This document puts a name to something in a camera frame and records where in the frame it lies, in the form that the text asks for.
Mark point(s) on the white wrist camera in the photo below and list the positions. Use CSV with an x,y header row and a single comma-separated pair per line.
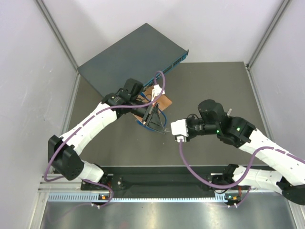
x,y
156,91
179,130

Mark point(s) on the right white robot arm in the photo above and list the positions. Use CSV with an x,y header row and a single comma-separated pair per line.
x,y
270,167

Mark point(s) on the wooden board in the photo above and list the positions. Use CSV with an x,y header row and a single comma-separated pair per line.
x,y
163,101

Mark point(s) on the dark blue network switch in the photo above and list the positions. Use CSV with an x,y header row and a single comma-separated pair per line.
x,y
138,55

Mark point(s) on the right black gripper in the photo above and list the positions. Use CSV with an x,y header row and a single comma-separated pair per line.
x,y
190,136

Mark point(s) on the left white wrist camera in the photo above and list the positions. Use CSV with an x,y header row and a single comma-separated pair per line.
x,y
156,91

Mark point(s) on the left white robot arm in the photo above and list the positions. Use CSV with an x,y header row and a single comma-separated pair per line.
x,y
64,151

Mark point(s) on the aluminium frame rail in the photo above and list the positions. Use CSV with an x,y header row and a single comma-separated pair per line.
x,y
60,185

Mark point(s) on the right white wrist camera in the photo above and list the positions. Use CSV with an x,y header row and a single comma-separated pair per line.
x,y
179,130

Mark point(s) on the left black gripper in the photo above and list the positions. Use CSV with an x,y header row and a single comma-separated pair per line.
x,y
153,121

